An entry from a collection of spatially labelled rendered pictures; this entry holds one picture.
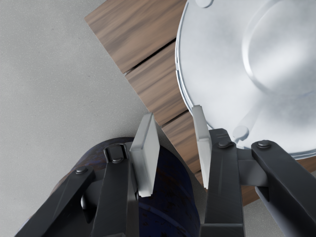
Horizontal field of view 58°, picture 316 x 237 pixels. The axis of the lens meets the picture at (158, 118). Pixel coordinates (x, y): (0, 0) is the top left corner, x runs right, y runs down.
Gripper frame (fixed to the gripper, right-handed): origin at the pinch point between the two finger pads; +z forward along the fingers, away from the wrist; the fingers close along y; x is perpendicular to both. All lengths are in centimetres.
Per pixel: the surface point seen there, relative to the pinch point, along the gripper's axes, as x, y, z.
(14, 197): -34, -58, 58
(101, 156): -19, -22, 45
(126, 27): 8.5, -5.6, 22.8
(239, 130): -7.7, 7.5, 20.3
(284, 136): -9.2, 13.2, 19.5
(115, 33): 8.0, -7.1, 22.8
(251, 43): 3.8, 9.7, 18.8
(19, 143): -17, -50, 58
